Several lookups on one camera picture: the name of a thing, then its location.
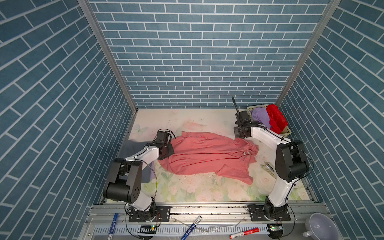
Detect light green perforated plastic basket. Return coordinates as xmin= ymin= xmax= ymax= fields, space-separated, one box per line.
xmin=247 ymin=104 xmax=291 ymax=138

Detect white cup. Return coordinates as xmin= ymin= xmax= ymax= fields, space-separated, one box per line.
xmin=302 ymin=213 xmax=340 ymax=240

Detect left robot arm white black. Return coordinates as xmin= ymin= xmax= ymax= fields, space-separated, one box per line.
xmin=103 ymin=129 xmax=176 ymax=214

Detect blue marker pen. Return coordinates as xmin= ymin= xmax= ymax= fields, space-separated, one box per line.
xmin=107 ymin=213 xmax=119 ymax=240
xmin=181 ymin=216 xmax=202 ymax=240

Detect lavender t shirt in basket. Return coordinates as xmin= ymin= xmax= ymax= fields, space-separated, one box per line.
xmin=252 ymin=107 xmax=271 ymax=129

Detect aluminium mounting rail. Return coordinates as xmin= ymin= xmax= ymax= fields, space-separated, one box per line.
xmin=79 ymin=201 xmax=330 ymax=240

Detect folded dark grey t shirt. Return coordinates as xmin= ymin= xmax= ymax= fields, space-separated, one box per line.
xmin=117 ymin=140 xmax=150 ymax=183

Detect small grey stapler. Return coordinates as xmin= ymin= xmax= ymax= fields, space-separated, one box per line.
xmin=262 ymin=163 xmax=277 ymax=179

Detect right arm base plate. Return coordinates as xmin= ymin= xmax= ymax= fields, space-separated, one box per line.
xmin=246 ymin=204 xmax=291 ymax=222

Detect white slotted cable duct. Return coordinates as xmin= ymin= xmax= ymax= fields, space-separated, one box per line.
xmin=92 ymin=223 xmax=271 ymax=238

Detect pink t shirt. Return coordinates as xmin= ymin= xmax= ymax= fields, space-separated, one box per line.
xmin=160 ymin=132 xmax=259 ymax=185

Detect blue marker pen left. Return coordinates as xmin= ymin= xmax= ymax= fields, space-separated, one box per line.
xmin=107 ymin=213 xmax=119 ymax=240

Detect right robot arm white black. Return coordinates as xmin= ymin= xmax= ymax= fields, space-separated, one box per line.
xmin=232 ymin=97 xmax=310 ymax=219

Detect metal tweezers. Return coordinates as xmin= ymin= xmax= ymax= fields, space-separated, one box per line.
xmin=171 ymin=218 xmax=246 ymax=233

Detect red t shirt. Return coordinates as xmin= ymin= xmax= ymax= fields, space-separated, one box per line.
xmin=267 ymin=105 xmax=288 ymax=134

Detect blue marker pen centre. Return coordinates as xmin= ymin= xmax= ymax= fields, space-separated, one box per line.
xmin=181 ymin=216 xmax=202 ymax=240

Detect red marker pen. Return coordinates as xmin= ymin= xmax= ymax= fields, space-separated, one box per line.
xmin=230 ymin=228 xmax=260 ymax=239

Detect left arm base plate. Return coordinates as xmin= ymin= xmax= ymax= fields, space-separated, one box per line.
xmin=127 ymin=206 xmax=171 ymax=223

